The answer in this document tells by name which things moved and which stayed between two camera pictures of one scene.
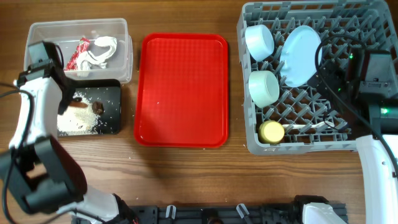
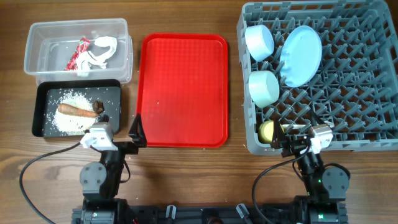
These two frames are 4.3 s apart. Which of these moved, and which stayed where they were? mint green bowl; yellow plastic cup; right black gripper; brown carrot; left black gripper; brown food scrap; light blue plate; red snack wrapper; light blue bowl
Moved: right black gripper; left black gripper; brown carrot
Stayed: light blue plate; yellow plastic cup; brown food scrap; mint green bowl; red snack wrapper; light blue bowl
